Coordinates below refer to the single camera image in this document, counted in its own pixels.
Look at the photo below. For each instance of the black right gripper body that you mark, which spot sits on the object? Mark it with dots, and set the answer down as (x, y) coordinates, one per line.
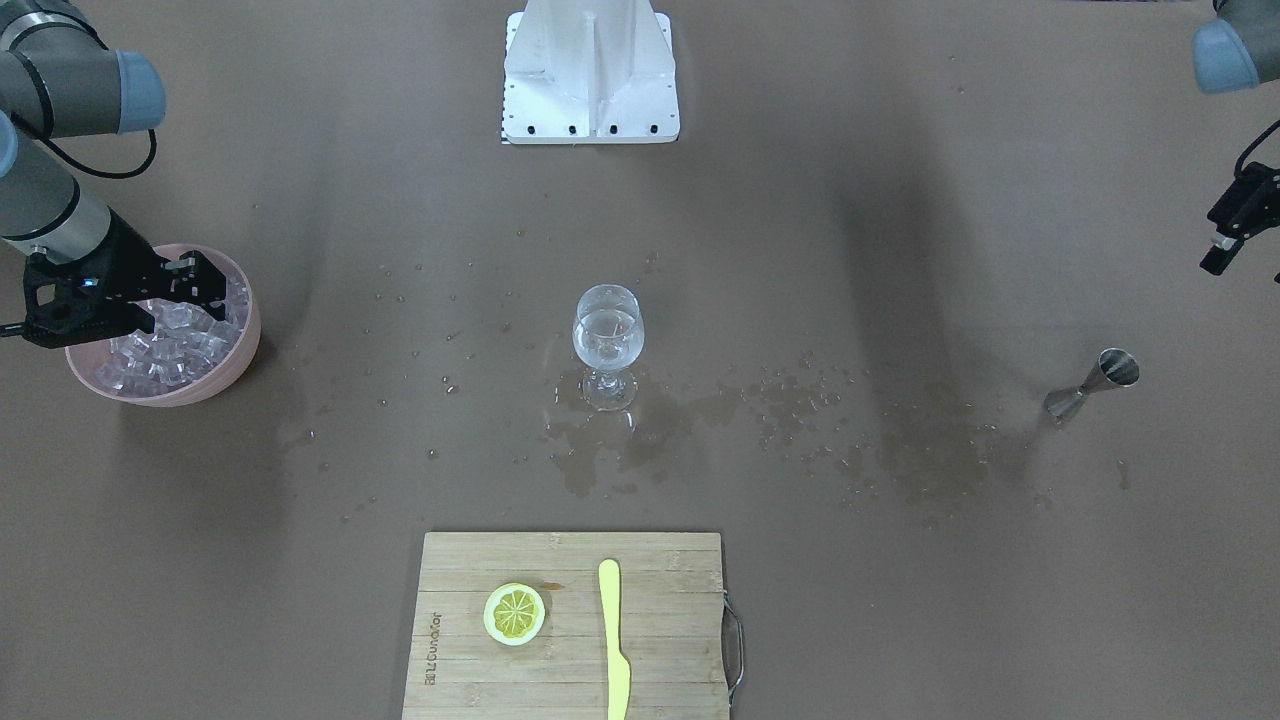
(128, 262)

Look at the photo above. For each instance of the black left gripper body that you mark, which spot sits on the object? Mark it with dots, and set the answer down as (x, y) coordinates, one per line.
(1243, 208)

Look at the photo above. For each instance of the steel double jigger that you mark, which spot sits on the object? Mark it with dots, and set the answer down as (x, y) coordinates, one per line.
(1114, 368)

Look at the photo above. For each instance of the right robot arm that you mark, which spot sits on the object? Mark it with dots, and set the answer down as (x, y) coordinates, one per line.
(61, 80)

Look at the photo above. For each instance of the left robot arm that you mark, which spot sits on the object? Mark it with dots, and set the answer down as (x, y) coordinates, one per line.
(1239, 49)

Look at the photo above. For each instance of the pink bowl of ice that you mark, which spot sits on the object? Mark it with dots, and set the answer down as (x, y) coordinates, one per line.
(187, 356)

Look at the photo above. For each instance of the clear wine glass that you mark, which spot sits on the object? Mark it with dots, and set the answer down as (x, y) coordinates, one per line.
(608, 335)

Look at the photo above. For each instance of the yellow lemon slice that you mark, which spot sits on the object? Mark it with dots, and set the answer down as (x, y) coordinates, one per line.
(513, 614)

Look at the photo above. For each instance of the yellow plastic knife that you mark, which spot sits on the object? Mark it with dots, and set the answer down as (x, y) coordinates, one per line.
(617, 667)

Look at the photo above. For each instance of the bamboo cutting board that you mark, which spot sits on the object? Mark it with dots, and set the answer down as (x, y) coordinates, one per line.
(671, 627)

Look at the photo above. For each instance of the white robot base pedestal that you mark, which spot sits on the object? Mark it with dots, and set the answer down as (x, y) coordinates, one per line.
(589, 73)

